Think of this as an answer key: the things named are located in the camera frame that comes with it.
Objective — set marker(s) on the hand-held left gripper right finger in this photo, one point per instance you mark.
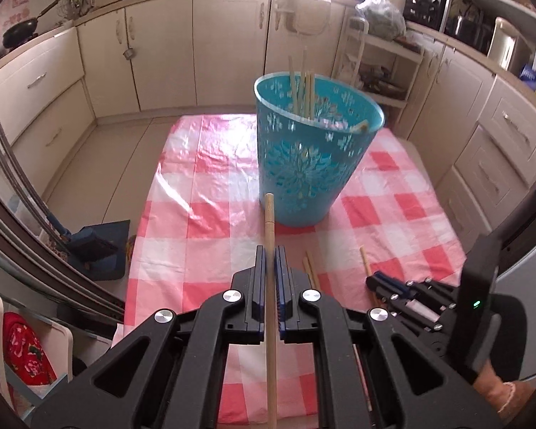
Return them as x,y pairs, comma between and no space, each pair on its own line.
279,286

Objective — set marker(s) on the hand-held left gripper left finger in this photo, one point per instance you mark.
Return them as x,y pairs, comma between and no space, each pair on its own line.
261,286

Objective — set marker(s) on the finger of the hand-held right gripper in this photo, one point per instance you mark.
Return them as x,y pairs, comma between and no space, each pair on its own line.
411,290
397,306

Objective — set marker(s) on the teal cutout plastic basket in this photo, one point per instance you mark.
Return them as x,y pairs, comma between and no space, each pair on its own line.
303,174

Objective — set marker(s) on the person's right forearm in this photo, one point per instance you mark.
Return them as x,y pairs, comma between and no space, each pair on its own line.
489,388

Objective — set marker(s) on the pink checkered tablecloth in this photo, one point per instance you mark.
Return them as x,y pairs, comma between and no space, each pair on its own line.
196,232

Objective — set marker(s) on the cream cabinet with drawers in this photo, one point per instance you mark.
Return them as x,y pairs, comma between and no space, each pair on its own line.
482,143

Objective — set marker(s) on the blue dustpan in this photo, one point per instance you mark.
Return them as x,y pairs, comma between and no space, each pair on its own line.
100,250

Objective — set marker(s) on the white plastic rack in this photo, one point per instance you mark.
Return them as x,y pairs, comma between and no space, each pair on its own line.
64,348

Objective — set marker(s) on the red floral bag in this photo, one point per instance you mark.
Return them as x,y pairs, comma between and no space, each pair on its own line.
27,353

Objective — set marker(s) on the white trolley rack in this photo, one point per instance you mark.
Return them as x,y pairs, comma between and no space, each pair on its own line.
370,44

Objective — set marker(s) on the cream door cabinet row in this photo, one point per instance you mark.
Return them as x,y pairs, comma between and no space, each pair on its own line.
169,49

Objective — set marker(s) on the black pot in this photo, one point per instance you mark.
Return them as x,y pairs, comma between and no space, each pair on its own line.
471,33

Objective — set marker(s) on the white countertop appliance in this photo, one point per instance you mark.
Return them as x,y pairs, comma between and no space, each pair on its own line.
509,42

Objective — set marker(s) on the small metal hanging cup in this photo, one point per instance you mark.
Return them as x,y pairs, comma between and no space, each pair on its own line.
128,53

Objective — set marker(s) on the plastic bag of greens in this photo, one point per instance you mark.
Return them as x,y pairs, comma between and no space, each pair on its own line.
384,18

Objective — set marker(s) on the chrome tube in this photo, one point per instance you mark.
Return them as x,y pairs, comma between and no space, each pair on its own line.
9,156

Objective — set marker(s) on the black toaster oven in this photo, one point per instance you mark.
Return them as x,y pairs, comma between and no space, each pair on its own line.
424,3

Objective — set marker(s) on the cream drawer cabinet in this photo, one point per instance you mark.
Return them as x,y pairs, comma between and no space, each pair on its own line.
40,94

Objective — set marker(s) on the black wok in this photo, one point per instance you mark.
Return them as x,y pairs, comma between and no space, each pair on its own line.
20,31

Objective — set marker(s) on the grey metal folding frame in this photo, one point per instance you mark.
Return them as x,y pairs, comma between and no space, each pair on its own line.
22,388

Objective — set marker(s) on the pink patterned wall sticker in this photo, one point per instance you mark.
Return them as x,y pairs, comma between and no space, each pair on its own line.
13,11

